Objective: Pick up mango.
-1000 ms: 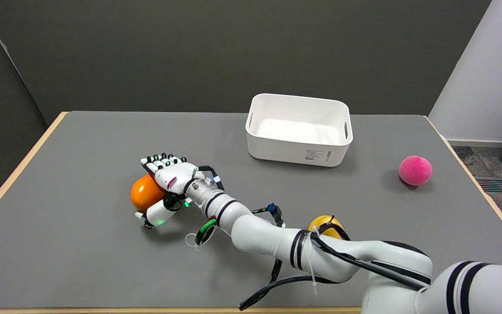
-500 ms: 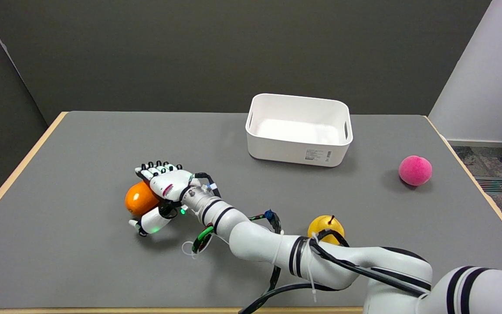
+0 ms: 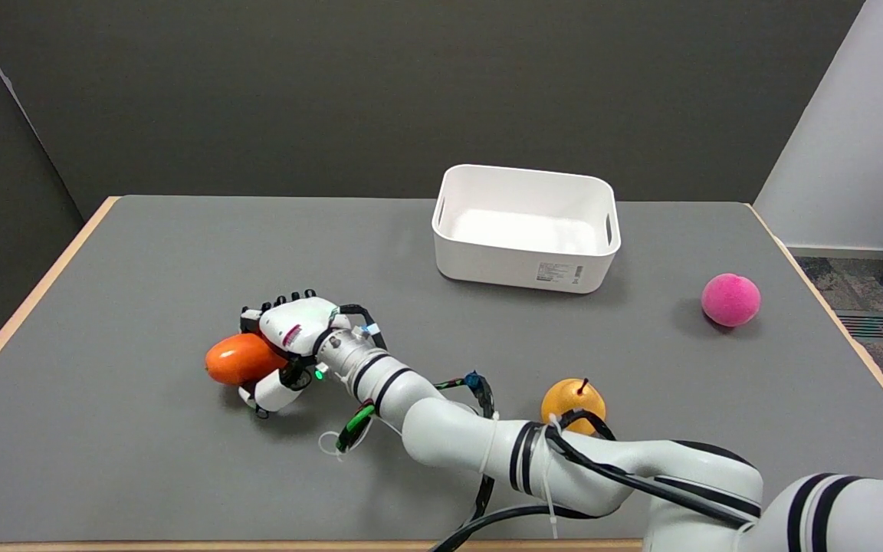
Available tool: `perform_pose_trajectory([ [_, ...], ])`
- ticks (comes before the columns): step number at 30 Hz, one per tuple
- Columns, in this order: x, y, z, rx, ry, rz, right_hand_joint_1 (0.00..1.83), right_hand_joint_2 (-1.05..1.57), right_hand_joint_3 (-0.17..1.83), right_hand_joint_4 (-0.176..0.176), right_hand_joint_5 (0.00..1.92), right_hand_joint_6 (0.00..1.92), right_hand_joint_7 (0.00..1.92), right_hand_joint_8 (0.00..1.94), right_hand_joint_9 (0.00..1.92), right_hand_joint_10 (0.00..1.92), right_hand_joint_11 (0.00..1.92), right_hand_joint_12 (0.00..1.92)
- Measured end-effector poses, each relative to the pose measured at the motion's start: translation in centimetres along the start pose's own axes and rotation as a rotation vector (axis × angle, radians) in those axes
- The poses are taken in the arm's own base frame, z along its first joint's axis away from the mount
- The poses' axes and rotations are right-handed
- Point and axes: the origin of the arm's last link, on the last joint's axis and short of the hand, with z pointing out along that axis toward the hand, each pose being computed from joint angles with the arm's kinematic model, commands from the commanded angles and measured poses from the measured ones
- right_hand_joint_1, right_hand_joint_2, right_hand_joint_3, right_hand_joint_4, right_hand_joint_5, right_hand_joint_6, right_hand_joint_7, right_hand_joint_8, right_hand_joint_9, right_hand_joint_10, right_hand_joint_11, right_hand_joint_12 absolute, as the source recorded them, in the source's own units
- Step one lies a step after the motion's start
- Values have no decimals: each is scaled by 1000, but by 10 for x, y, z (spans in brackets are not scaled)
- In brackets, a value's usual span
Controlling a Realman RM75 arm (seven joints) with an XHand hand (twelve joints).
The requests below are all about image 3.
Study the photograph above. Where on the floor vent grille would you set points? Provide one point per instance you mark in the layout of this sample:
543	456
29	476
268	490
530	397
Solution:
876	326

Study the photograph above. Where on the white plastic storage bin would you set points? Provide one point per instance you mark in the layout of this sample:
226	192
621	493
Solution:
526	228

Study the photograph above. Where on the orange mango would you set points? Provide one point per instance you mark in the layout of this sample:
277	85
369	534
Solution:
243	358

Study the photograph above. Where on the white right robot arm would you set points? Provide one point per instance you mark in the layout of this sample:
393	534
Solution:
564	452

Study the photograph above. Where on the pink peach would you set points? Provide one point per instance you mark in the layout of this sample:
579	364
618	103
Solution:
730	300

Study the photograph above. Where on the yellow pear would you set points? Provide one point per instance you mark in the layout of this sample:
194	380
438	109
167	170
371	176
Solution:
570	404

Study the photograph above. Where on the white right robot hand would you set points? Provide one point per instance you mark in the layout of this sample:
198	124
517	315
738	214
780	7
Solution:
292	337

